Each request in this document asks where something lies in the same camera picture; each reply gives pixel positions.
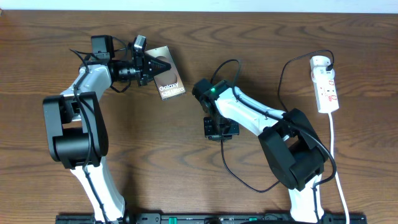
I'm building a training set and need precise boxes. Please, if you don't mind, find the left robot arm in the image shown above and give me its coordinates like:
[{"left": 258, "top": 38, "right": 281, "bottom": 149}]
[{"left": 42, "top": 35, "right": 172, "bottom": 223}]

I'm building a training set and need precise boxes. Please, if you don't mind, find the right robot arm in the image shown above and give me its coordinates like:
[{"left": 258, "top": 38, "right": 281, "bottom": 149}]
[{"left": 192, "top": 79, "right": 335, "bottom": 223}]

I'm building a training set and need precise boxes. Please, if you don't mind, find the white power strip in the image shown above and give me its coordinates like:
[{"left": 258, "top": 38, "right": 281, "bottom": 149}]
[{"left": 310, "top": 55, "right": 339, "bottom": 114}]

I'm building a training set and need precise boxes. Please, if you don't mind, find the black right camera cable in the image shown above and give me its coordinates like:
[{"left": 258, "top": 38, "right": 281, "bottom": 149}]
[{"left": 210, "top": 58, "right": 338, "bottom": 224}]

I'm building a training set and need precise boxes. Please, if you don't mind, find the black camera cable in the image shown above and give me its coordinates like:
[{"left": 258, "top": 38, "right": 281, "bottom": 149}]
[
  {"left": 68, "top": 35, "right": 133, "bottom": 224},
  {"left": 210, "top": 58, "right": 338, "bottom": 224}
]

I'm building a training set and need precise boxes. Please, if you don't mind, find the white power strip cord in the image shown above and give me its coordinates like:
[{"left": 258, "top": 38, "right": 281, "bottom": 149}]
[{"left": 327, "top": 112, "right": 351, "bottom": 224}]

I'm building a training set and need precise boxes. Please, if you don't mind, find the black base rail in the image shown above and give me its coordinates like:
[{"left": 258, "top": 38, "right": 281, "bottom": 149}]
[{"left": 55, "top": 213, "right": 368, "bottom": 224}]

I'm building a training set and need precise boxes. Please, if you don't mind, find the black left camera cable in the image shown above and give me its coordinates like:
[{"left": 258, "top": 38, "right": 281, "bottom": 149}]
[{"left": 68, "top": 35, "right": 133, "bottom": 224}]

